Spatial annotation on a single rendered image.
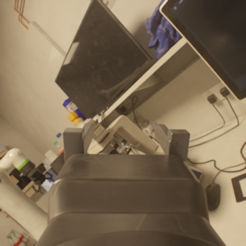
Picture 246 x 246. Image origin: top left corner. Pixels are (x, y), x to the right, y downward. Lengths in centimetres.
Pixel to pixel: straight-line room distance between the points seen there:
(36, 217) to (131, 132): 56
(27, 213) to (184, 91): 98
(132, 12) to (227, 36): 83
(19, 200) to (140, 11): 113
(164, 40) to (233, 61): 40
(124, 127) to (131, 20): 67
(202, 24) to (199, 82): 63
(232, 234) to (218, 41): 53
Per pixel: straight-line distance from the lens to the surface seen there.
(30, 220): 91
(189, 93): 105
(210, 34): 42
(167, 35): 77
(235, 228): 67
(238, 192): 73
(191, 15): 41
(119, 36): 94
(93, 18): 103
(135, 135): 81
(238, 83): 45
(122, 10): 121
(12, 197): 91
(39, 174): 132
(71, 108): 149
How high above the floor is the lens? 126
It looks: 7 degrees down
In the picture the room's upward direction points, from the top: 44 degrees counter-clockwise
